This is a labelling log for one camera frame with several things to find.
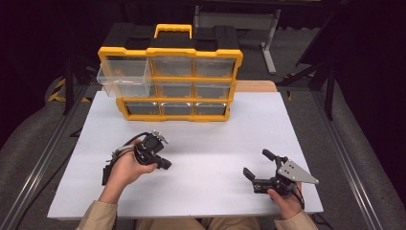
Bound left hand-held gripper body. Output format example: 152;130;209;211
132;128;169;167

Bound grey metal stand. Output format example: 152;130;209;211
193;5;282;77

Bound aluminium rail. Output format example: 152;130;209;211
310;90;385;230
0;85;94;230

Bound person's khaki trouser legs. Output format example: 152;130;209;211
136;217;262;230

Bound grid of closed transparent bins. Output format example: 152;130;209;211
124;57;237;117

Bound black tripod stand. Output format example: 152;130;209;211
275;11;339;122
61;55;98;117

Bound yellow black organizer cabinet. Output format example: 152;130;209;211
97;22;244;124

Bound wooden table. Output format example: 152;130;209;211
235;80;279;94

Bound person's right hand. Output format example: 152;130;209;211
266;181;304;221

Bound white board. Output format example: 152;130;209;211
46;90;325;221

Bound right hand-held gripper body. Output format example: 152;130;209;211
251;155;321;196

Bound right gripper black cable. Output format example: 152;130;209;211
294;185;335;230

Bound open clear plastic drawer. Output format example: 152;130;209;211
96;56;153;99

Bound person's left hand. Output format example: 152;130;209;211
109;138;160;190

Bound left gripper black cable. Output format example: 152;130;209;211
13;130;151;230

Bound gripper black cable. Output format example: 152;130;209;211
294;185;335;230
13;130;151;230

